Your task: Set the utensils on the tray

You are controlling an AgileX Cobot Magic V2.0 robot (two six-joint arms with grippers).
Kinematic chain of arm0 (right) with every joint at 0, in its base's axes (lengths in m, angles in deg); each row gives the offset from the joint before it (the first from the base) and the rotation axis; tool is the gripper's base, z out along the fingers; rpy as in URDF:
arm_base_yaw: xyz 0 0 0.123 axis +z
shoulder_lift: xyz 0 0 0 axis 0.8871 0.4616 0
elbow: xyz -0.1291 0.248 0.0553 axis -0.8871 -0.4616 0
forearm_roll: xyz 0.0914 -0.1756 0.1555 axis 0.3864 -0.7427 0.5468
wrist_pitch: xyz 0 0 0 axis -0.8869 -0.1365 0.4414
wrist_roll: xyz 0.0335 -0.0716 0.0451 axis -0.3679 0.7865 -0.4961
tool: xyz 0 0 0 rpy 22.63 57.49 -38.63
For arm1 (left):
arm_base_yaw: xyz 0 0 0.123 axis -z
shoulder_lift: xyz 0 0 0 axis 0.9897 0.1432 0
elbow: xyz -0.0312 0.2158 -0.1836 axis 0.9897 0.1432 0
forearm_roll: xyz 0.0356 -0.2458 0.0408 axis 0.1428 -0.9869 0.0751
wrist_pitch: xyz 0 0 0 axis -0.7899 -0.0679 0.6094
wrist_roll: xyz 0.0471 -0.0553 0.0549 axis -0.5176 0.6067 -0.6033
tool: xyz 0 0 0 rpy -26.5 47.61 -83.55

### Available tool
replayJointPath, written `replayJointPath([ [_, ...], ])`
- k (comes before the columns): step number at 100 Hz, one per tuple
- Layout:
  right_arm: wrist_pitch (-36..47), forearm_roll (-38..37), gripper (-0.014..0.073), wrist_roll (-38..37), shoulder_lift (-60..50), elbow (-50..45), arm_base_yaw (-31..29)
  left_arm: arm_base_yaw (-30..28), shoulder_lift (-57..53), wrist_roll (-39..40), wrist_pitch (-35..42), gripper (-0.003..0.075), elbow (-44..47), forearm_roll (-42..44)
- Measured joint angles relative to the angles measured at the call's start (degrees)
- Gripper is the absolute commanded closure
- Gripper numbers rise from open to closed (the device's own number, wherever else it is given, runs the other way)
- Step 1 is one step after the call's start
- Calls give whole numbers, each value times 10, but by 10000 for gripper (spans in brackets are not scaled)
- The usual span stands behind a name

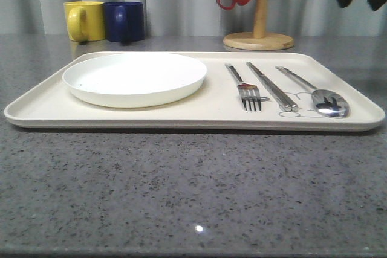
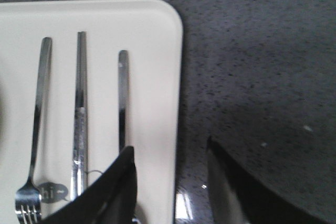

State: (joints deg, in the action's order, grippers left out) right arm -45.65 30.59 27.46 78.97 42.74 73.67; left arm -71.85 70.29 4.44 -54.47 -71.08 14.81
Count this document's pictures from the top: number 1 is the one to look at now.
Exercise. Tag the silver metal spoon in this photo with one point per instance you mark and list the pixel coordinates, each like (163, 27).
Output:
(325, 102)

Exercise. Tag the silver metal fork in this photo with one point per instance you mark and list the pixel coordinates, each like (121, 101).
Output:
(248, 93)

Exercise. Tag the white round plate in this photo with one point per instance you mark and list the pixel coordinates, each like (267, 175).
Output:
(135, 80)

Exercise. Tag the wooden mug tree stand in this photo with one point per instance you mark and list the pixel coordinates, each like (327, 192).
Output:
(259, 39)

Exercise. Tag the cream rabbit serving tray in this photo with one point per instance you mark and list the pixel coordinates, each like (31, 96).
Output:
(216, 105)

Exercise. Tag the grey curtain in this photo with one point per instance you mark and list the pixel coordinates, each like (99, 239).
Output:
(205, 18)

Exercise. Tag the dark blue mug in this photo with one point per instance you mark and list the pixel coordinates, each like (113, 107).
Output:
(124, 21)

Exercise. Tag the yellow mug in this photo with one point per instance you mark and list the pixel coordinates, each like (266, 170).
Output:
(84, 20)

